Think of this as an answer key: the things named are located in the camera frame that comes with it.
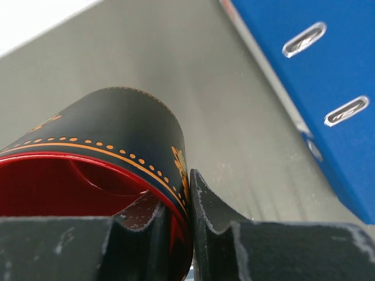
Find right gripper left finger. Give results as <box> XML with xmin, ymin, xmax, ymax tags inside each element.
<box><xmin>1</xmin><ymin>203</ymin><xmax>170</xmax><ymax>280</ymax></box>

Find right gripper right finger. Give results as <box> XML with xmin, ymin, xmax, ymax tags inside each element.
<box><xmin>190</xmin><ymin>169</ymin><xmax>374</xmax><ymax>280</ymax></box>

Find black skull mug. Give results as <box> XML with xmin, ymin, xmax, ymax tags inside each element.
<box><xmin>1</xmin><ymin>87</ymin><xmax>193</xmax><ymax>280</ymax></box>

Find blue binder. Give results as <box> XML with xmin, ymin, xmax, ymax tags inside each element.
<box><xmin>221</xmin><ymin>1</ymin><xmax>374</xmax><ymax>224</ymax></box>

